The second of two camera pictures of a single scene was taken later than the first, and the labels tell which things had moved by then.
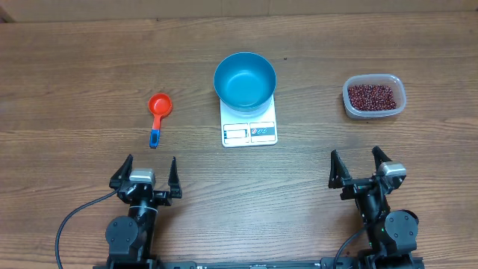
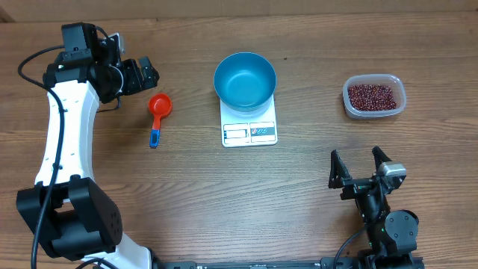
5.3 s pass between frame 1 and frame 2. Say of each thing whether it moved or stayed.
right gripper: stayed
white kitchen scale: stayed
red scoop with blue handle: stayed
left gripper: moved
